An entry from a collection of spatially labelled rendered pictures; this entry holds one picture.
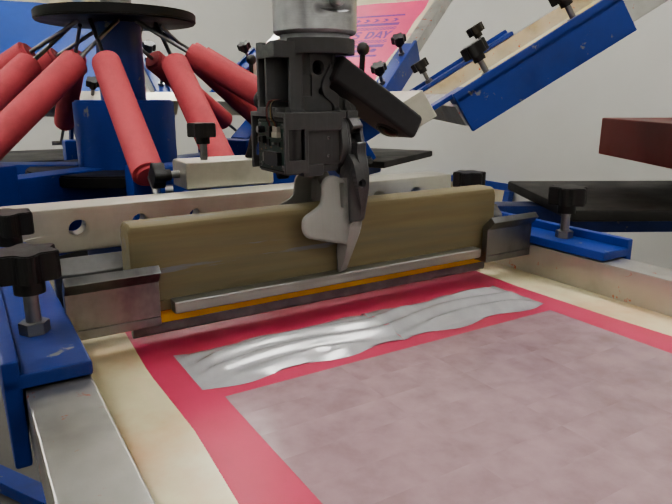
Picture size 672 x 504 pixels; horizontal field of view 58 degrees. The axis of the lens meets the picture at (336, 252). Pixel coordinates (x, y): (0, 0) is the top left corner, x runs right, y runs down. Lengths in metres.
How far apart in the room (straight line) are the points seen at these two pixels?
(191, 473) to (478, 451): 0.17
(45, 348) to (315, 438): 0.19
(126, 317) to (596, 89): 2.52
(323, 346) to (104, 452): 0.22
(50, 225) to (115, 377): 0.28
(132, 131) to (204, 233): 0.52
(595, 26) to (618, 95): 1.69
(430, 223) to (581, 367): 0.23
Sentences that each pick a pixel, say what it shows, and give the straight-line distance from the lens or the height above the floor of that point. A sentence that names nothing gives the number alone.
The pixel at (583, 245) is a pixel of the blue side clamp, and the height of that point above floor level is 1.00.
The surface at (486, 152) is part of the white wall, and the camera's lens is 3.26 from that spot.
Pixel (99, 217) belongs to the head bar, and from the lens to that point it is 0.74.
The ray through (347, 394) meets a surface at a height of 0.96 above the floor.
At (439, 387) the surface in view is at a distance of 0.46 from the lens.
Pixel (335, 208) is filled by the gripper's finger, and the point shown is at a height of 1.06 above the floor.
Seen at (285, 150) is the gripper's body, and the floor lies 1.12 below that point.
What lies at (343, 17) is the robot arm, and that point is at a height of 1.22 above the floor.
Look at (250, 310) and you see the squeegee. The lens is 0.58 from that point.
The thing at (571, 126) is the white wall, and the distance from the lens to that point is 2.92.
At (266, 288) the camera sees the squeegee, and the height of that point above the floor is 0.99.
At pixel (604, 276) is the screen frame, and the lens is 0.70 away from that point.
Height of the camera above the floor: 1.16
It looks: 15 degrees down
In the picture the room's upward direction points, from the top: straight up
